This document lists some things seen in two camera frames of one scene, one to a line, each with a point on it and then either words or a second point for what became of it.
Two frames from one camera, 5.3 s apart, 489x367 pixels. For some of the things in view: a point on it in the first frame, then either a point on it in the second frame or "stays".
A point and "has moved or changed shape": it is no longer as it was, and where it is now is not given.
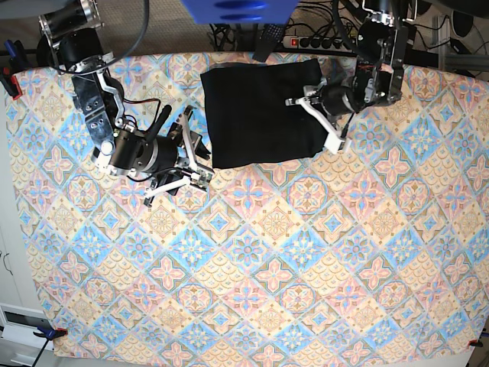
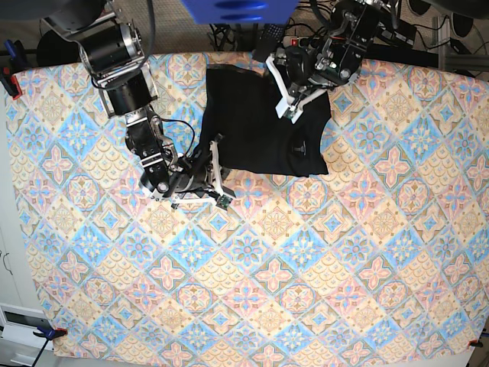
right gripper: [334, 141] → [287, 110]
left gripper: [200, 176] → [218, 196]
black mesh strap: [271, 35] stays
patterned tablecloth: [379, 247] stays
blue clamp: [49, 332] stays
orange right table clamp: [474, 342] stays
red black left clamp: [13, 60] stays
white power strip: [337, 43] stays
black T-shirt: [249, 119] has moved or changed shape
